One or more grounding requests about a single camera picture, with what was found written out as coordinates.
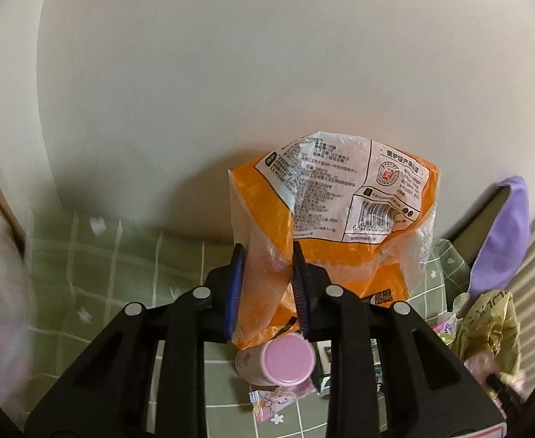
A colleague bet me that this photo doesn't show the green checked tablecloth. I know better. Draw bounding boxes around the green checked tablecloth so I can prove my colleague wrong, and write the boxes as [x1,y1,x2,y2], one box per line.
[19,208,474,438]

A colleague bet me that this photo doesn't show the orange plastic bread bag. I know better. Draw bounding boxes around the orange plastic bread bag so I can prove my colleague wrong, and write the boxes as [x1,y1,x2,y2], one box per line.
[229,131,440,349]

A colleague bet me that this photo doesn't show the pink cartoon wrapper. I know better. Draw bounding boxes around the pink cartoon wrapper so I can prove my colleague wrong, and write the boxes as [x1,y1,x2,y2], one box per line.
[248,379,316,424]

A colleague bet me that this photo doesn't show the pink lidded cup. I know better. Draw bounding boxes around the pink lidded cup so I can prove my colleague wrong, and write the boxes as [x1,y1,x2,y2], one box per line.
[235,333,316,387]

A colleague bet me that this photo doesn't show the pink floral bedsheet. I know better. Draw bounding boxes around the pink floral bedsheet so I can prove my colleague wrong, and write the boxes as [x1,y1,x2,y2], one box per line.
[0,210,33,422]

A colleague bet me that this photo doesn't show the cardboard box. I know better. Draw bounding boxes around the cardboard box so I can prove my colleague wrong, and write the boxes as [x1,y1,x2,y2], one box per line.
[450,186,510,264]

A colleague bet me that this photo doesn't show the yellow trash bag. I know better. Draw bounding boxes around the yellow trash bag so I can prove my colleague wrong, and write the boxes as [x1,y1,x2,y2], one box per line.
[451,290,521,378]

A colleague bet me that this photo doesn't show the purple cloth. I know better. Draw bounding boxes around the purple cloth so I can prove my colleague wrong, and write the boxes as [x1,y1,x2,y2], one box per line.
[469,176,531,299]

